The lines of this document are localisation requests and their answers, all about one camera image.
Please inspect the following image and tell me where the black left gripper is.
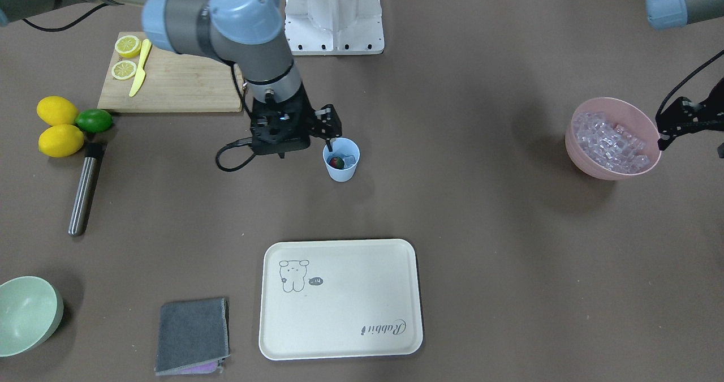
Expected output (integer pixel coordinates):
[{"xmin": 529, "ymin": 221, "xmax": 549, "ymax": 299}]
[{"xmin": 655, "ymin": 79, "xmax": 723, "ymax": 152}]

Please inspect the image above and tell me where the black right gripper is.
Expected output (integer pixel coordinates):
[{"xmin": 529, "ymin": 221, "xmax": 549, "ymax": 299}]
[{"xmin": 250, "ymin": 85, "xmax": 342, "ymax": 160}]

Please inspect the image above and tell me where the red strawberry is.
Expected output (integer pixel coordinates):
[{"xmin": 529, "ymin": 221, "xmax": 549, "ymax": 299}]
[{"xmin": 327, "ymin": 157, "xmax": 346, "ymax": 170}]

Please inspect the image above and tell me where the ice cube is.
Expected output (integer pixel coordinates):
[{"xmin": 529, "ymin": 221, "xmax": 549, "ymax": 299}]
[{"xmin": 342, "ymin": 154, "xmax": 357, "ymax": 169}]

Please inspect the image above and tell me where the clear ice cubes pile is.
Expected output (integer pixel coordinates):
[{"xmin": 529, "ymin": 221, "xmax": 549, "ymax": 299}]
[{"xmin": 572, "ymin": 112, "xmax": 652, "ymax": 175}]

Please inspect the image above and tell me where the steel muddler black tip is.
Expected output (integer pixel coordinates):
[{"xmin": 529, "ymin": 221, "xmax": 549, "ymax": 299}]
[{"xmin": 67, "ymin": 142, "xmax": 105, "ymax": 237}]

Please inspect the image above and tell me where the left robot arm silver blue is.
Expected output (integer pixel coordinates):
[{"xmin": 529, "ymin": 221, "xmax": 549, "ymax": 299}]
[{"xmin": 645, "ymin": 0, "xmax": 723, "ymax": 152}]

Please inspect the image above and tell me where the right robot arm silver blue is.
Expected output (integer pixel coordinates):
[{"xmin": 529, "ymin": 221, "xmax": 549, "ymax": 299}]
[{"xmin": 1, "ymin": 0, "xmax": 342, "ymax": 157}]

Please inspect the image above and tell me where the light blue plastic cup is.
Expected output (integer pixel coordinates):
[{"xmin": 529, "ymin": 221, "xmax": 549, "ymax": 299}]
[{"xmin": 322, "ymin": 138, "xmax": 360, "ymax": 182}]

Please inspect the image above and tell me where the pink bowl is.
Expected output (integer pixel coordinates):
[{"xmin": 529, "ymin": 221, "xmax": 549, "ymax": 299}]
[{"xmin": 564, "ymin": 97, "xmax": 661, "ymax": 181}]

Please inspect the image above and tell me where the wooden cutting board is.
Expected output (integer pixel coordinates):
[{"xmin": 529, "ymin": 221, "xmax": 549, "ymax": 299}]
[{"xmin": 97, "ymin": 46, "xmax": 241, "ymax": 113}]

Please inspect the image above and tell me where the cream rabbit tray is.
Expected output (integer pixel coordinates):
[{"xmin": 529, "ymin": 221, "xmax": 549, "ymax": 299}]
[{"xmin": 258, "ymin": 239, "xmax": 424, "ymax": 361}]

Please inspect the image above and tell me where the yellow plastic knife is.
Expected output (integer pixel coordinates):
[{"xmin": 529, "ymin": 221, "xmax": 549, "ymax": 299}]
[{"xmin": 128, "ymin": 39, "xmax": 153, "ymax": 97}]

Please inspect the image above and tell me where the lemon slice near edge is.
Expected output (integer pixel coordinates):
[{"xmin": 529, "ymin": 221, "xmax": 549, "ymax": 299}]
[{"xmin": 114, "ymin": 35, "xmax": 142, "ymax": 59}]

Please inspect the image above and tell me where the green lime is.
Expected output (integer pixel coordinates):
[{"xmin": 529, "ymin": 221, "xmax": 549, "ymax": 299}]
[{"xmin": 75, "ymin": 109, "xmax": 114, "ymax": 134}]

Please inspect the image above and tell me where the grey folded cloth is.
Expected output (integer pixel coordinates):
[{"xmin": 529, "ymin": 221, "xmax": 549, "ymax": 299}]
[{"xmin": 154, "ymin": 297, "xmax": 230, "ymax": 376}]

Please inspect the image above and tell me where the yellow lemon near muddler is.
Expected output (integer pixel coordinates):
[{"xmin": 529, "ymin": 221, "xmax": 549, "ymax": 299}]
[{"xmin": 38, "ymin": 124, "xmax": 85, "ymax": 158}]

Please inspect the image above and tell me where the yellow lemon outer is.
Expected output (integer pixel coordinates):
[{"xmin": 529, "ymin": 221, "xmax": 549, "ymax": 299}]
[{"xmin": 36, "ymin": 96, "xmax": 79, "ymax": 126}]

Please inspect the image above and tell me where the mint green bowl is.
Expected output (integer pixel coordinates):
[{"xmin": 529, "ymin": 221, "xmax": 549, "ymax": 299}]
[{"xmin": 1, "ymin": 276, "xmax": 64, "ymax": 357}]

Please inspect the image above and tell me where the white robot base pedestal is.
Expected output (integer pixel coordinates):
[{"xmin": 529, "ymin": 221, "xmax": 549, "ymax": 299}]
[{"xmin": 285, "ymin": 0, "xmax": 385, "ymax": 55}]

